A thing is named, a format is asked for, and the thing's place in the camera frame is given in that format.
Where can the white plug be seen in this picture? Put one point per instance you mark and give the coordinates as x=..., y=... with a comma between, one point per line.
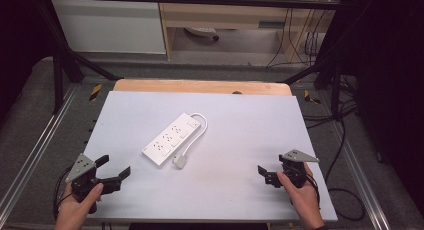
x=180, y=161

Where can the black metal stand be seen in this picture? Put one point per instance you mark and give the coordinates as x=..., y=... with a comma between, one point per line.
x=328, y=80
x=61, y=63

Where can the grey chair base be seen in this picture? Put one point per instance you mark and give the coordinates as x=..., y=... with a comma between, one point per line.
x=201, y=32

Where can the light wooden desk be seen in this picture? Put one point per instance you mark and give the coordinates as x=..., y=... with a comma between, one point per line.
x=216, y=15

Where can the aluminium rail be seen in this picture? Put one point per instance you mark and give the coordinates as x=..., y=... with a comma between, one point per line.
x=31, y=156
x=361, y=183

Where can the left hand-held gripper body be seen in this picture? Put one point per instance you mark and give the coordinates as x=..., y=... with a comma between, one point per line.
x=80, y=168

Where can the person's right hand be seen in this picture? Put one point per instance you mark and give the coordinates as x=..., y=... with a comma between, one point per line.
x=305, y=203

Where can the white cabinet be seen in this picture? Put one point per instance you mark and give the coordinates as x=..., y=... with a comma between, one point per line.
x=106, y=26

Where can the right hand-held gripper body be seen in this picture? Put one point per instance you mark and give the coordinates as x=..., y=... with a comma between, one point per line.
x=295, y=168

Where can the person's left hand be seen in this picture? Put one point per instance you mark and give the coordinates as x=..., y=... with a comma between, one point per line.
x=73, y=211

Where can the black curtain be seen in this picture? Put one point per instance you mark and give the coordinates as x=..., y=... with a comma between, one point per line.
x=390, y=73
x=20, y=40

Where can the white power strip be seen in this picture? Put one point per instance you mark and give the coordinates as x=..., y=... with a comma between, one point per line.
x=168, y=140

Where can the yellow black tape strip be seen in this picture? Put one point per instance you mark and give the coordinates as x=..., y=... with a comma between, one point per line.
x=310, y=97
x=95, y=92

